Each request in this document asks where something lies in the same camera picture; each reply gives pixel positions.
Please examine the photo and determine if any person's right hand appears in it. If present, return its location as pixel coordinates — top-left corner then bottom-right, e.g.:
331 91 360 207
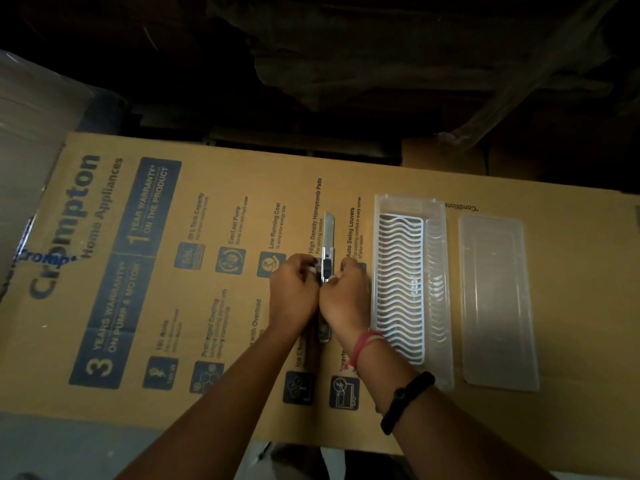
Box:
319 257 373 348

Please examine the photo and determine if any black wristband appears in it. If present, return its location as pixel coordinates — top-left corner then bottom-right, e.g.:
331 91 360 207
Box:
380 371 436 436

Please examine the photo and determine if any large printed cardboard box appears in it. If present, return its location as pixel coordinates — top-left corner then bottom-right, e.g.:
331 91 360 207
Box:
0 132 640 480

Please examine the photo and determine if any person's right forearm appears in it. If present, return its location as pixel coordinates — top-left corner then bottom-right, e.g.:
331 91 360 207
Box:
345 329 556 480

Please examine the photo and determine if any clear plastic lid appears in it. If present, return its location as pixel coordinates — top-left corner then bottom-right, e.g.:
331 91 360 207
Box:
458 214 541 393

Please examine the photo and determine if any white wavy plastic grid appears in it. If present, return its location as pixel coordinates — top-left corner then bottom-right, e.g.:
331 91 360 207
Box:
374 213 426 366

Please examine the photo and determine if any silver utility knife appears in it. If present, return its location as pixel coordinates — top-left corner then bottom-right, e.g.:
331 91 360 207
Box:
316 211 335 344

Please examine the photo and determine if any person's left hand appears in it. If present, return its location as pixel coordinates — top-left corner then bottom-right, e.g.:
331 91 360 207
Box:
268 254 322 331

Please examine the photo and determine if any person's left forearm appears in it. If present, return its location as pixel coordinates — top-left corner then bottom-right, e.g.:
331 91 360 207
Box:
116 317 313 480

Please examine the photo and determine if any clear plastic tray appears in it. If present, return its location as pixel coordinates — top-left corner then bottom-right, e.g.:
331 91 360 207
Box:
370 194 455 392

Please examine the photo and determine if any dark tarpaulin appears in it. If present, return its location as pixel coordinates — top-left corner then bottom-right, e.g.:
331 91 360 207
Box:
205 0 640 150

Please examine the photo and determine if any red thread wristband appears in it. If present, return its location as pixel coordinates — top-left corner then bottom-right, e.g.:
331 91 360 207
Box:
343 329 385 376

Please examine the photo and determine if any clear plastic sheet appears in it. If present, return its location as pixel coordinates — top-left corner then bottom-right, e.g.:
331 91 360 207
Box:
0 50 96 300

